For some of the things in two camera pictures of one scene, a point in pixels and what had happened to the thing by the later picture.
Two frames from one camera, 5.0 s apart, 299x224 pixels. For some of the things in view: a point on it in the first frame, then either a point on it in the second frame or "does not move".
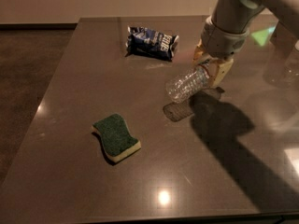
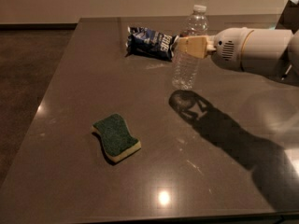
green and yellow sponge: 115,137 does not move
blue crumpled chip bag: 149,43 does not move
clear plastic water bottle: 181,86 to 185,69
